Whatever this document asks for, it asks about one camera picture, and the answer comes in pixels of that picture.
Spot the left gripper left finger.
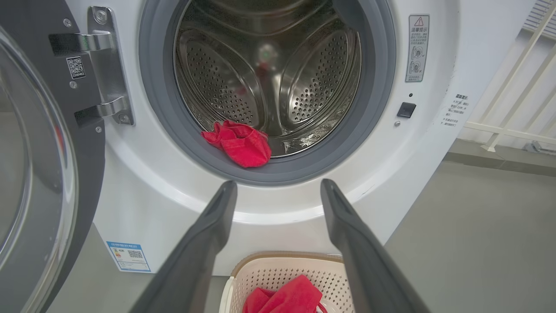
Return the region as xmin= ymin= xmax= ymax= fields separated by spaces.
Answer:
xmin=130 ymin=181 xmax=238 ymax=313

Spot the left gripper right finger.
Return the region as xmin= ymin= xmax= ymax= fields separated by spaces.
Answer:
xmin=321 ymin=179 xmax=430 ymax=313

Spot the large red garment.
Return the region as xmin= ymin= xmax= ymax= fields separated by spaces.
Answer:
xmin=242 ymin=274 xmax=328 ymax=313

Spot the small red garment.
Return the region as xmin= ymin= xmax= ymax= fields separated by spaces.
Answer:
xmin=201 ymin=120 xmax=272 ymax=168

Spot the dark round glass washer door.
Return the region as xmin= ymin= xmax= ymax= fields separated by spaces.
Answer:
xmin=0 ymin=0 xmax=106 ymax=313

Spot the cream perforated basket brown rim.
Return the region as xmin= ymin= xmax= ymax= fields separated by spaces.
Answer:
xmin=218 ymin=251 xmax=357 ymax=313

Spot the white front-load washing machine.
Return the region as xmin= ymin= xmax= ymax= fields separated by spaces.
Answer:
xmin=65 ymin=0 xmax=537 ymax=276

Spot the grey rubber door gasket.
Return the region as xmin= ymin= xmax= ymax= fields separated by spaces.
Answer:
xmin=138 ymin=0 xmax=397 ymax=186

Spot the metal door hinge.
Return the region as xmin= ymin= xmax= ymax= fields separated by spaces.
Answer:
xmin=49 ymin=6 xmax=135 ymax=127

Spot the blue energy label sticker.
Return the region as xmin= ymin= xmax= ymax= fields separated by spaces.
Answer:
xmin=106 ymin=241 xmax=152 ymax=273

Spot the printed text notice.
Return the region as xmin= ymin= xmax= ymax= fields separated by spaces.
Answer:
xmin=441 ymin=93 xmax=470 ymax=127

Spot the white metal railing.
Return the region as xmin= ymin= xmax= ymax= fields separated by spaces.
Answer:
xmin=463 ymin=0 xmax=556 ymax=153

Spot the perforated steel washer drum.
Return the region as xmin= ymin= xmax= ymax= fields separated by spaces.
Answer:
xmin=174 ymin=0 xmax=362 ymax=158

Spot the grey warning sticker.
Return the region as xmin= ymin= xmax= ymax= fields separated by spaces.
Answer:
xmin=405 ymin=14 xmax=430 ymax=83

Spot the small QR code sticker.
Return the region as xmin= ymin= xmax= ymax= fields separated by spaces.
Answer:
xmin=66 ymin=57 xmax=86 ymax=80

